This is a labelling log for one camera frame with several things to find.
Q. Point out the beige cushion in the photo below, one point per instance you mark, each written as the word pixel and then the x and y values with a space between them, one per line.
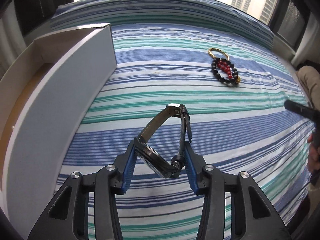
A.
pixel 309 79

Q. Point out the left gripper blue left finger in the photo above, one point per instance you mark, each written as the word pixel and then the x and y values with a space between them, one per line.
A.
pixel 125 164

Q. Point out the blue striped bed sheet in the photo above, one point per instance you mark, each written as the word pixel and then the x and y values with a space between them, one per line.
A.
pixel 236 107

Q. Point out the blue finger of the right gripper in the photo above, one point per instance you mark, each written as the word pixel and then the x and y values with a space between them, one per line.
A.
pixel 302 110

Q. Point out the gold braided bangle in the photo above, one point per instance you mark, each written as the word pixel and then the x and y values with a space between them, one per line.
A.
pixel 211 52

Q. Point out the person's right hand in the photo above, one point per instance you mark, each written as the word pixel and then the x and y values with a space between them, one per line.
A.
pixel 313 156

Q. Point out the right white curtain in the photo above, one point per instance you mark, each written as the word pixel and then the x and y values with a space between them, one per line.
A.
pixel 309 45

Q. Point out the white cardboard box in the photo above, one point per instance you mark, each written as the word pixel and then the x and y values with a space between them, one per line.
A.
pixel 45 94

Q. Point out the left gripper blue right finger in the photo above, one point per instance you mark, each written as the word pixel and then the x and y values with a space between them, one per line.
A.
pixel 193 166

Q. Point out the black blue-faced wristwatch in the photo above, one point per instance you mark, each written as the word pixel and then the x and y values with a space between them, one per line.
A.
pixel 159 144

